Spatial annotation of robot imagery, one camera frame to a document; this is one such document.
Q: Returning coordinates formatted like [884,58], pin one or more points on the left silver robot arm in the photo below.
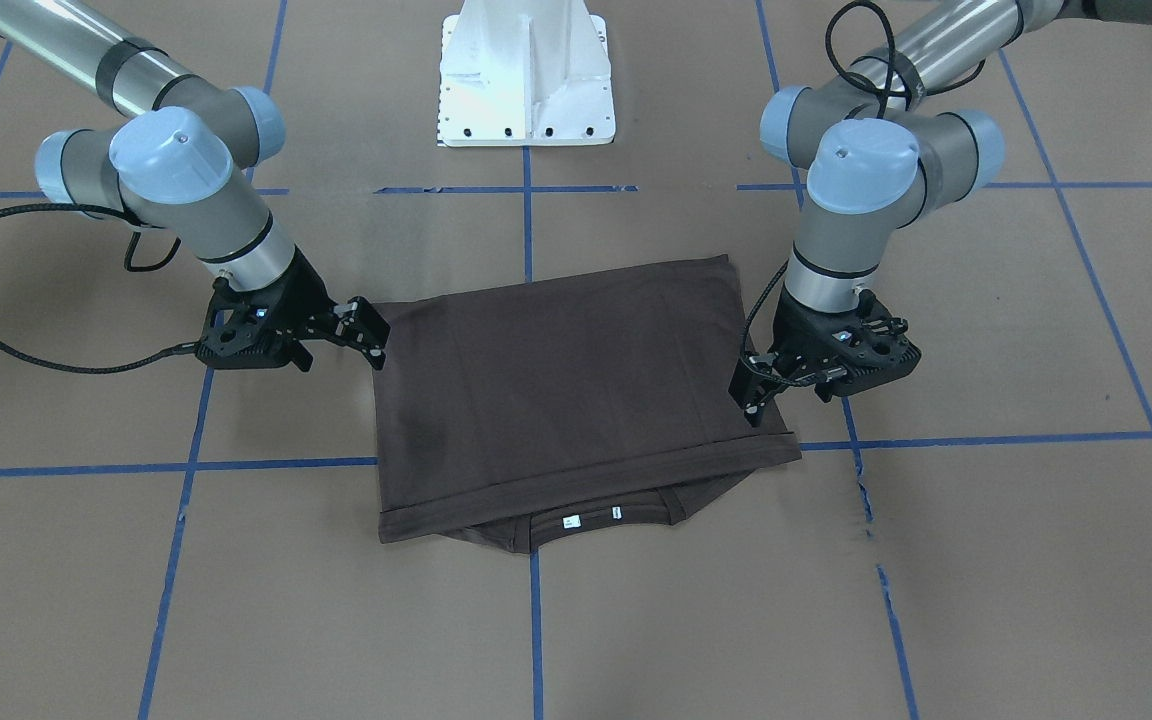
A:
[874,165]

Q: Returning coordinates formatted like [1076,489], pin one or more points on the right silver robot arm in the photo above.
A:
[177,165]

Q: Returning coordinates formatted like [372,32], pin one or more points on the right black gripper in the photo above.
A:
[303,293]

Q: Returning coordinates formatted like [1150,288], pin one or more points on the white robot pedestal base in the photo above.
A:
[525,74]

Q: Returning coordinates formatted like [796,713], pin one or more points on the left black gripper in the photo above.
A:
[794,325]

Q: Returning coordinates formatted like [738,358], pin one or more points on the brown paper table cover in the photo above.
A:
[974,542]

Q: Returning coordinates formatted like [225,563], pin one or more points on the brown t-shirt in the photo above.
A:
[521,415]

